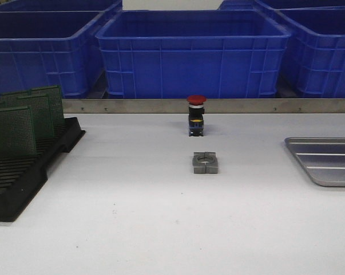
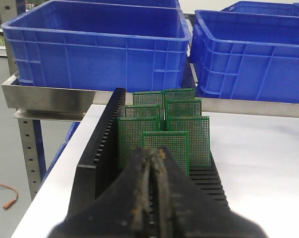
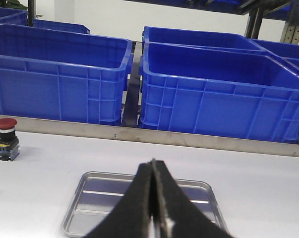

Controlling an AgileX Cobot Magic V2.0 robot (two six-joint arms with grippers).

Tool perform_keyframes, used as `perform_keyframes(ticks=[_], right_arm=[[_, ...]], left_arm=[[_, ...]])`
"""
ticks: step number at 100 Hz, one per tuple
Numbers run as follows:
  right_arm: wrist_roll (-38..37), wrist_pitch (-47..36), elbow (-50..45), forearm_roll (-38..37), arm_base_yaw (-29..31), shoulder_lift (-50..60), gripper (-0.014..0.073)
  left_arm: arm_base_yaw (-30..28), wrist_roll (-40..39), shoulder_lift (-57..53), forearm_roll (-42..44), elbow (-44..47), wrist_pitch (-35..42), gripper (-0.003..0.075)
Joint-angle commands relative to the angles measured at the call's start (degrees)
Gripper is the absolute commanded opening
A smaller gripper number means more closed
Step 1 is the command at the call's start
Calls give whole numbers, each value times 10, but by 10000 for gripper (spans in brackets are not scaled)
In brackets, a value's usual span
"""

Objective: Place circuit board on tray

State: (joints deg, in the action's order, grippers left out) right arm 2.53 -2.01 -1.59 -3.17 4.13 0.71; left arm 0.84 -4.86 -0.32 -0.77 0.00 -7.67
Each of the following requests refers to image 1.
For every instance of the metal table edge rail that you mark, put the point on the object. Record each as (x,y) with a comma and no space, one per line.
(212,106)

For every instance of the green board front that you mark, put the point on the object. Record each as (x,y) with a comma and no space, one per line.
(17,137)

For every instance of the grey metal clamp block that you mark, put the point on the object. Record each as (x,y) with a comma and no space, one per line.
(205,163)

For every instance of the red emergency stop button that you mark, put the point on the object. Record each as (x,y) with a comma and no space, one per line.
(195,117)

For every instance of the blue plastic bin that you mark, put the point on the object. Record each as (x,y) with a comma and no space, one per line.
(314,60)
(221,54)
(45,48)

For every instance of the green board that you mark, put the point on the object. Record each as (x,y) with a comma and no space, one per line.
(55,102)
(40,109)
(17,137)
(10,98)

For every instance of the blue plastic bin left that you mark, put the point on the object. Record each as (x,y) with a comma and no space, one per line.
(45,48)

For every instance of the black slotted board rack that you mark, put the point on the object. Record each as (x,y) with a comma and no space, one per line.
(21,178)

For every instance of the blue plastic bin centre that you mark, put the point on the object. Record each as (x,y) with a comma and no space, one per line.
(221,54)

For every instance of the blue bin back left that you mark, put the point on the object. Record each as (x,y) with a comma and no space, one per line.
(69,5)

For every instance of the blue bin back right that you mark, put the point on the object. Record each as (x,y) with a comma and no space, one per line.
(236,5)

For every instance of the blue plastic bin right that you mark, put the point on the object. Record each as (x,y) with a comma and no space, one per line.
(314,60)

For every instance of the silver metal tray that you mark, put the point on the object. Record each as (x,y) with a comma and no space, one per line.
(322,158)

